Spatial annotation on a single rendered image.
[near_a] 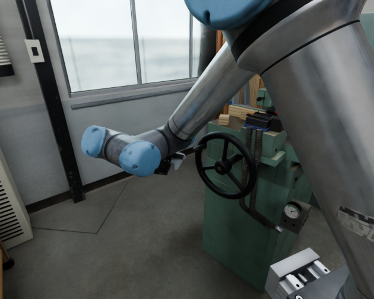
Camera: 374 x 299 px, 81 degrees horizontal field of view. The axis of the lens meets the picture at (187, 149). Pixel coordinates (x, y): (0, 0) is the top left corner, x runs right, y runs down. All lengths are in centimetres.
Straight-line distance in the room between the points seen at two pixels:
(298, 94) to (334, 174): 7
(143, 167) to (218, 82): 22
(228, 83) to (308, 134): 22
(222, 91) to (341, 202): 26
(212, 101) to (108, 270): 136
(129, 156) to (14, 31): 150
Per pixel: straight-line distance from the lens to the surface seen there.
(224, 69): 40
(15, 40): 186
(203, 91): 43
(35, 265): 183
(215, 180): 121
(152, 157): 47
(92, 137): 54
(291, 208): 98
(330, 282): 60
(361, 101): 21
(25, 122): 193
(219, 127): 107
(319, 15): 20
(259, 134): 85
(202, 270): 155
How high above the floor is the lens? 126
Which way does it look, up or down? 26 degrees down
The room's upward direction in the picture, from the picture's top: straight up
